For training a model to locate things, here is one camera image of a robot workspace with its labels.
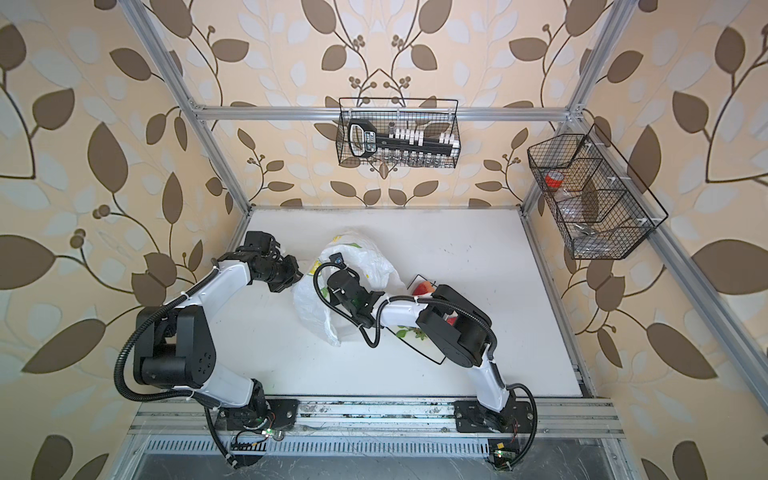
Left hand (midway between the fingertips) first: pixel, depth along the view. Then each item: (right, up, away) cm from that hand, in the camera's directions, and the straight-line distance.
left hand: (306, 271), depth 89 cm
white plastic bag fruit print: (+18, +4, -6) cm, 20 cm away
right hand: (+7, -3, 0) cm, 8 cm away
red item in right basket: (+75, +27, -1) cm, 79 cm away
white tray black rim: (+36, -21, -5) cm, 42 cm away
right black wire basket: (+79, +17, -15) cm, 82 cm away
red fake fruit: (+36, -5, +4) cm, 37 cm away
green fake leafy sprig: (+34, -17, -5) cm, 38 cm away
